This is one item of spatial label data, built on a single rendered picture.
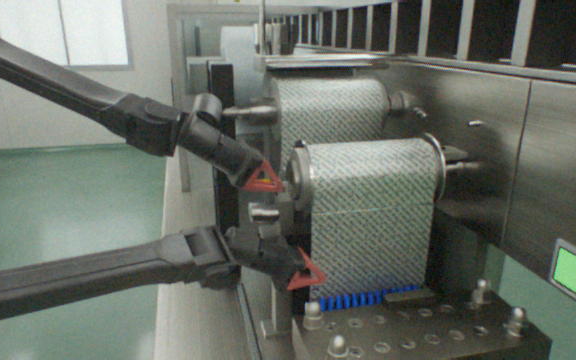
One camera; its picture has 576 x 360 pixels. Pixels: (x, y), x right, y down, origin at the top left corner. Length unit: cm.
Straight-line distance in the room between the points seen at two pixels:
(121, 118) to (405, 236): 54
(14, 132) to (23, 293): 612
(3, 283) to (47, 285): 4
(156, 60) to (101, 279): 570
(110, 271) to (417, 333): 50
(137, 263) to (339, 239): 36
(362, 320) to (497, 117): 42
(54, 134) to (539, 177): 620
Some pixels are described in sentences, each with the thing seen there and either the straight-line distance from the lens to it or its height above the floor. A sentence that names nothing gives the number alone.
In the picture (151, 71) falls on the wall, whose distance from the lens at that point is 628.
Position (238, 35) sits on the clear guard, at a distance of 173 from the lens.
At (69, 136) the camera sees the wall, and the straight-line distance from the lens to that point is 655.
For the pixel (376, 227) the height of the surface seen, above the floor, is 117.
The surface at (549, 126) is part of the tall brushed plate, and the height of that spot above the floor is 138.
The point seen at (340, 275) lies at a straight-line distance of 85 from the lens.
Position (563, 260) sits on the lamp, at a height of 119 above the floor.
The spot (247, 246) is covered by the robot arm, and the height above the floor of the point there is 117.
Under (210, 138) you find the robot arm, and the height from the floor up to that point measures 134.
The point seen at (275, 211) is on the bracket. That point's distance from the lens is 85.
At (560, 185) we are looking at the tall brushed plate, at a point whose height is 130.
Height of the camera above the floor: 151
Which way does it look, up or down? 19 degrees down
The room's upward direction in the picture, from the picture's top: straight up
